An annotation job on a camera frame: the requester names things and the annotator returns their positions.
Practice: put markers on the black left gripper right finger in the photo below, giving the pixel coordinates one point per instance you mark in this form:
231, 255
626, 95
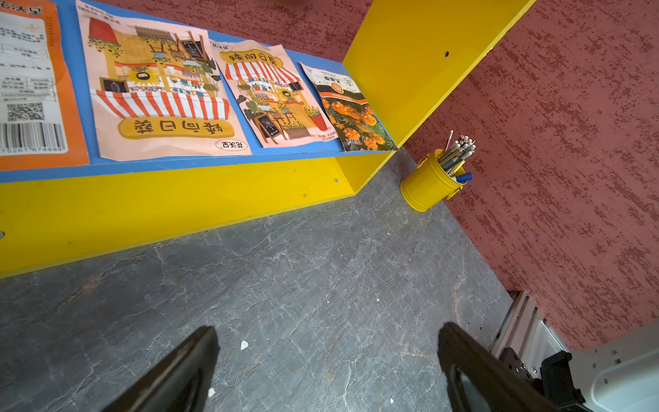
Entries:
477, 381

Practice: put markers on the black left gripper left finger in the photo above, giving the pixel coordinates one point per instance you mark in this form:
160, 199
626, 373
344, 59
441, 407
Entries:
180, 381

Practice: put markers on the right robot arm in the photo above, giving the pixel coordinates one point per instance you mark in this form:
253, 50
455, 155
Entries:
621, 375

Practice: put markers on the orange bordered seed bag lower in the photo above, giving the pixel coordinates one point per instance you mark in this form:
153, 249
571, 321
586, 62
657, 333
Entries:
40, 122

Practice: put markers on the pink shop seed bag lower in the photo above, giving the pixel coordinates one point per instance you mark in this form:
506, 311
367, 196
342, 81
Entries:
156, 91

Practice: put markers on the marigold seed bag lower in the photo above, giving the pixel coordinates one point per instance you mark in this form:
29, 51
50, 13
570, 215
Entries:
357, 125

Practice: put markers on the yellow wooden shelf unit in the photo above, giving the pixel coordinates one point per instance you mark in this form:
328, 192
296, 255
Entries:
407, 57

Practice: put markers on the yellow pen holder cup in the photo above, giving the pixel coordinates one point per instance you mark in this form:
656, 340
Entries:
439, 175

